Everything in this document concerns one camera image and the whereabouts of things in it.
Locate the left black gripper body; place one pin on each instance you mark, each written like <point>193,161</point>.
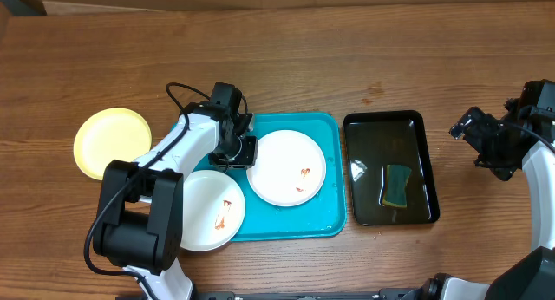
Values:
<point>238,155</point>

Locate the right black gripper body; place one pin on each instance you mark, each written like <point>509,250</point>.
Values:
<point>483,138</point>

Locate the white plate top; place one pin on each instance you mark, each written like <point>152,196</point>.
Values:
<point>289,170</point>

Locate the white plate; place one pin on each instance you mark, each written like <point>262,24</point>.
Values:
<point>289,170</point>
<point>213,210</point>

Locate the green yellow sponge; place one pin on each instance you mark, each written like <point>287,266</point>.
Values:
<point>394,182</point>

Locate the green rimmed plate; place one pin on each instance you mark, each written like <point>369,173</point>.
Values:
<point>111,134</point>

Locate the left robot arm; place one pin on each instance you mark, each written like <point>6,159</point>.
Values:
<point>139,221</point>

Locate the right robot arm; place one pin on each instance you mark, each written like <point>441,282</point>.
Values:
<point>485,225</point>

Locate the teal plastic serving tray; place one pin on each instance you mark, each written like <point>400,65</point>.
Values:
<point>322,216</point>

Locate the black water tray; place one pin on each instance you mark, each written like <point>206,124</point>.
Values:
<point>374,140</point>

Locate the white plate bottom left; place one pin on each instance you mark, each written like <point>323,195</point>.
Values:
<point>213,210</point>

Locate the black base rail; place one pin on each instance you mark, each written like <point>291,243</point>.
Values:
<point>383,294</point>

